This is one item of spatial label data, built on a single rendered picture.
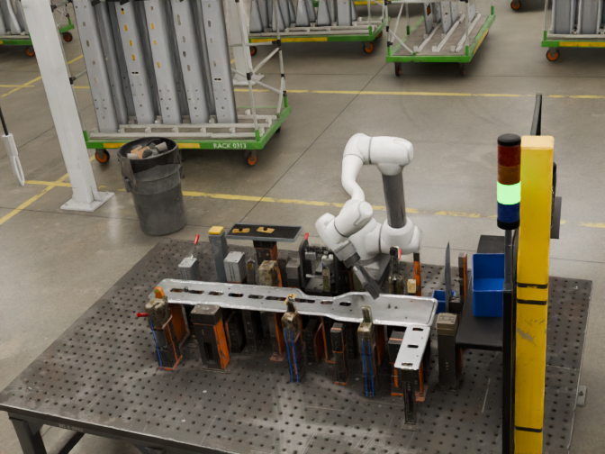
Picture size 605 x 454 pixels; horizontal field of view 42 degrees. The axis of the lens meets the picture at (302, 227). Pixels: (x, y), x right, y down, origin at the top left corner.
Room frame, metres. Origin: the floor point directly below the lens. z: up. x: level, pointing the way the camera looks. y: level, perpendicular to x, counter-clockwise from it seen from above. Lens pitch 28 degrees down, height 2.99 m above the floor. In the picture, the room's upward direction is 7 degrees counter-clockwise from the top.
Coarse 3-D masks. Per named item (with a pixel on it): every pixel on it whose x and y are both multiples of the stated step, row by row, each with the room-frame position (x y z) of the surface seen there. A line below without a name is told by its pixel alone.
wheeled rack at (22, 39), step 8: (64, 0) 13.30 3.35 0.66; (64, 8) 13.26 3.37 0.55; (24, 16) 12.50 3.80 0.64; (64, 24) 13.31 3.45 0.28; (72, 24) 13.30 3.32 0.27; (8, 32) 12.94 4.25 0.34; (24, 32) 13.00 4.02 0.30; (64, 32) 13.26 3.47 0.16; (0, 40) 12.79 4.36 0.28; (8, 40) 12.72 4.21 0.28; (16, 40) 12.65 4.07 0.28; (24, 40) 12.57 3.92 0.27; (32, 48) 12.60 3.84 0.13
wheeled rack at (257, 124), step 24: (96, 0) 7.75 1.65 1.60; (120, 0) 7.57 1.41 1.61; (144, 0) 7.65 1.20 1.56; (240, 24) 7.02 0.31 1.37; (240, 120) 7.65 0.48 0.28; (264, 120) 7.56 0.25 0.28; (96, 144) 7.56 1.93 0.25; (120, 144) 7.46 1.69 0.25; (192, 144) 7.21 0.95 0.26; (216, 144) 7.14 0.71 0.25; (240, 144) 7.05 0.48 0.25; (264, 144) 7.07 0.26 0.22
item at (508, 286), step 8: (504, 136) 2.16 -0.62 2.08; (512, 136) 2.15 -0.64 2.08; (504, 144) 2.13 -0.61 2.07; (512, 144) 2.12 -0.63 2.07; (504, 224) 2.12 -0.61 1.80; (512, 224) 2.12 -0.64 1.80; (512, 240) 2.15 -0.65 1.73; (512, 248) 2.15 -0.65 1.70; (504, 256) 2.16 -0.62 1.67; (512, 256) 2.15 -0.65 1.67; (504, 264) 2.15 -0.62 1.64; (512, 264) 2.15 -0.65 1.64; (504, 272) 2.15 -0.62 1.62; (512, 272) 2.15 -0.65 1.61; (504, 280) 2.15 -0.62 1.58; (512, 280) 2.15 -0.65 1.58; (504, 288) 2.14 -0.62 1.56; (512, 296) 2.15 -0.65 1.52
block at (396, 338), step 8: (392, 336) 2.76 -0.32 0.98; (400, 336) 2.75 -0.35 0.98; (392, 344) 2.71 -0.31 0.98; (400, 344) 2.69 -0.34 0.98; (392, 352) 2.71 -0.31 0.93; (392, 360) 2.71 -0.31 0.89; (392, 368) 2.72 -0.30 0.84; (400, 368) 2.71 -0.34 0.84; (392, 376) 2.72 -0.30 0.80; (400, 376) 2.71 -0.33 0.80; (392, 384) 2.72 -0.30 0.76; (400, 384) 2.70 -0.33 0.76; (392, 392) 2.72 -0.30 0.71; (400, 392) 2.70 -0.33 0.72
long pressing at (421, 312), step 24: (168, 288) 3.34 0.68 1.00; (192, 288) 3.32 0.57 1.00; (216, 288) 3.29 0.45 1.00; (240, 288) 3.26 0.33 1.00; (264, 288) 3.23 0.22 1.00; (288, 288) 3.20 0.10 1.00; (312, 312) 2.99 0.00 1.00; (336, 312) 2.96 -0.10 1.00; (360, 312) 2.94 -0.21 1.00; (384, 312) 2.91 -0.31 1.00; (408, 312) 2.89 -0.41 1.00; (432, 312) 2.87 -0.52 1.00
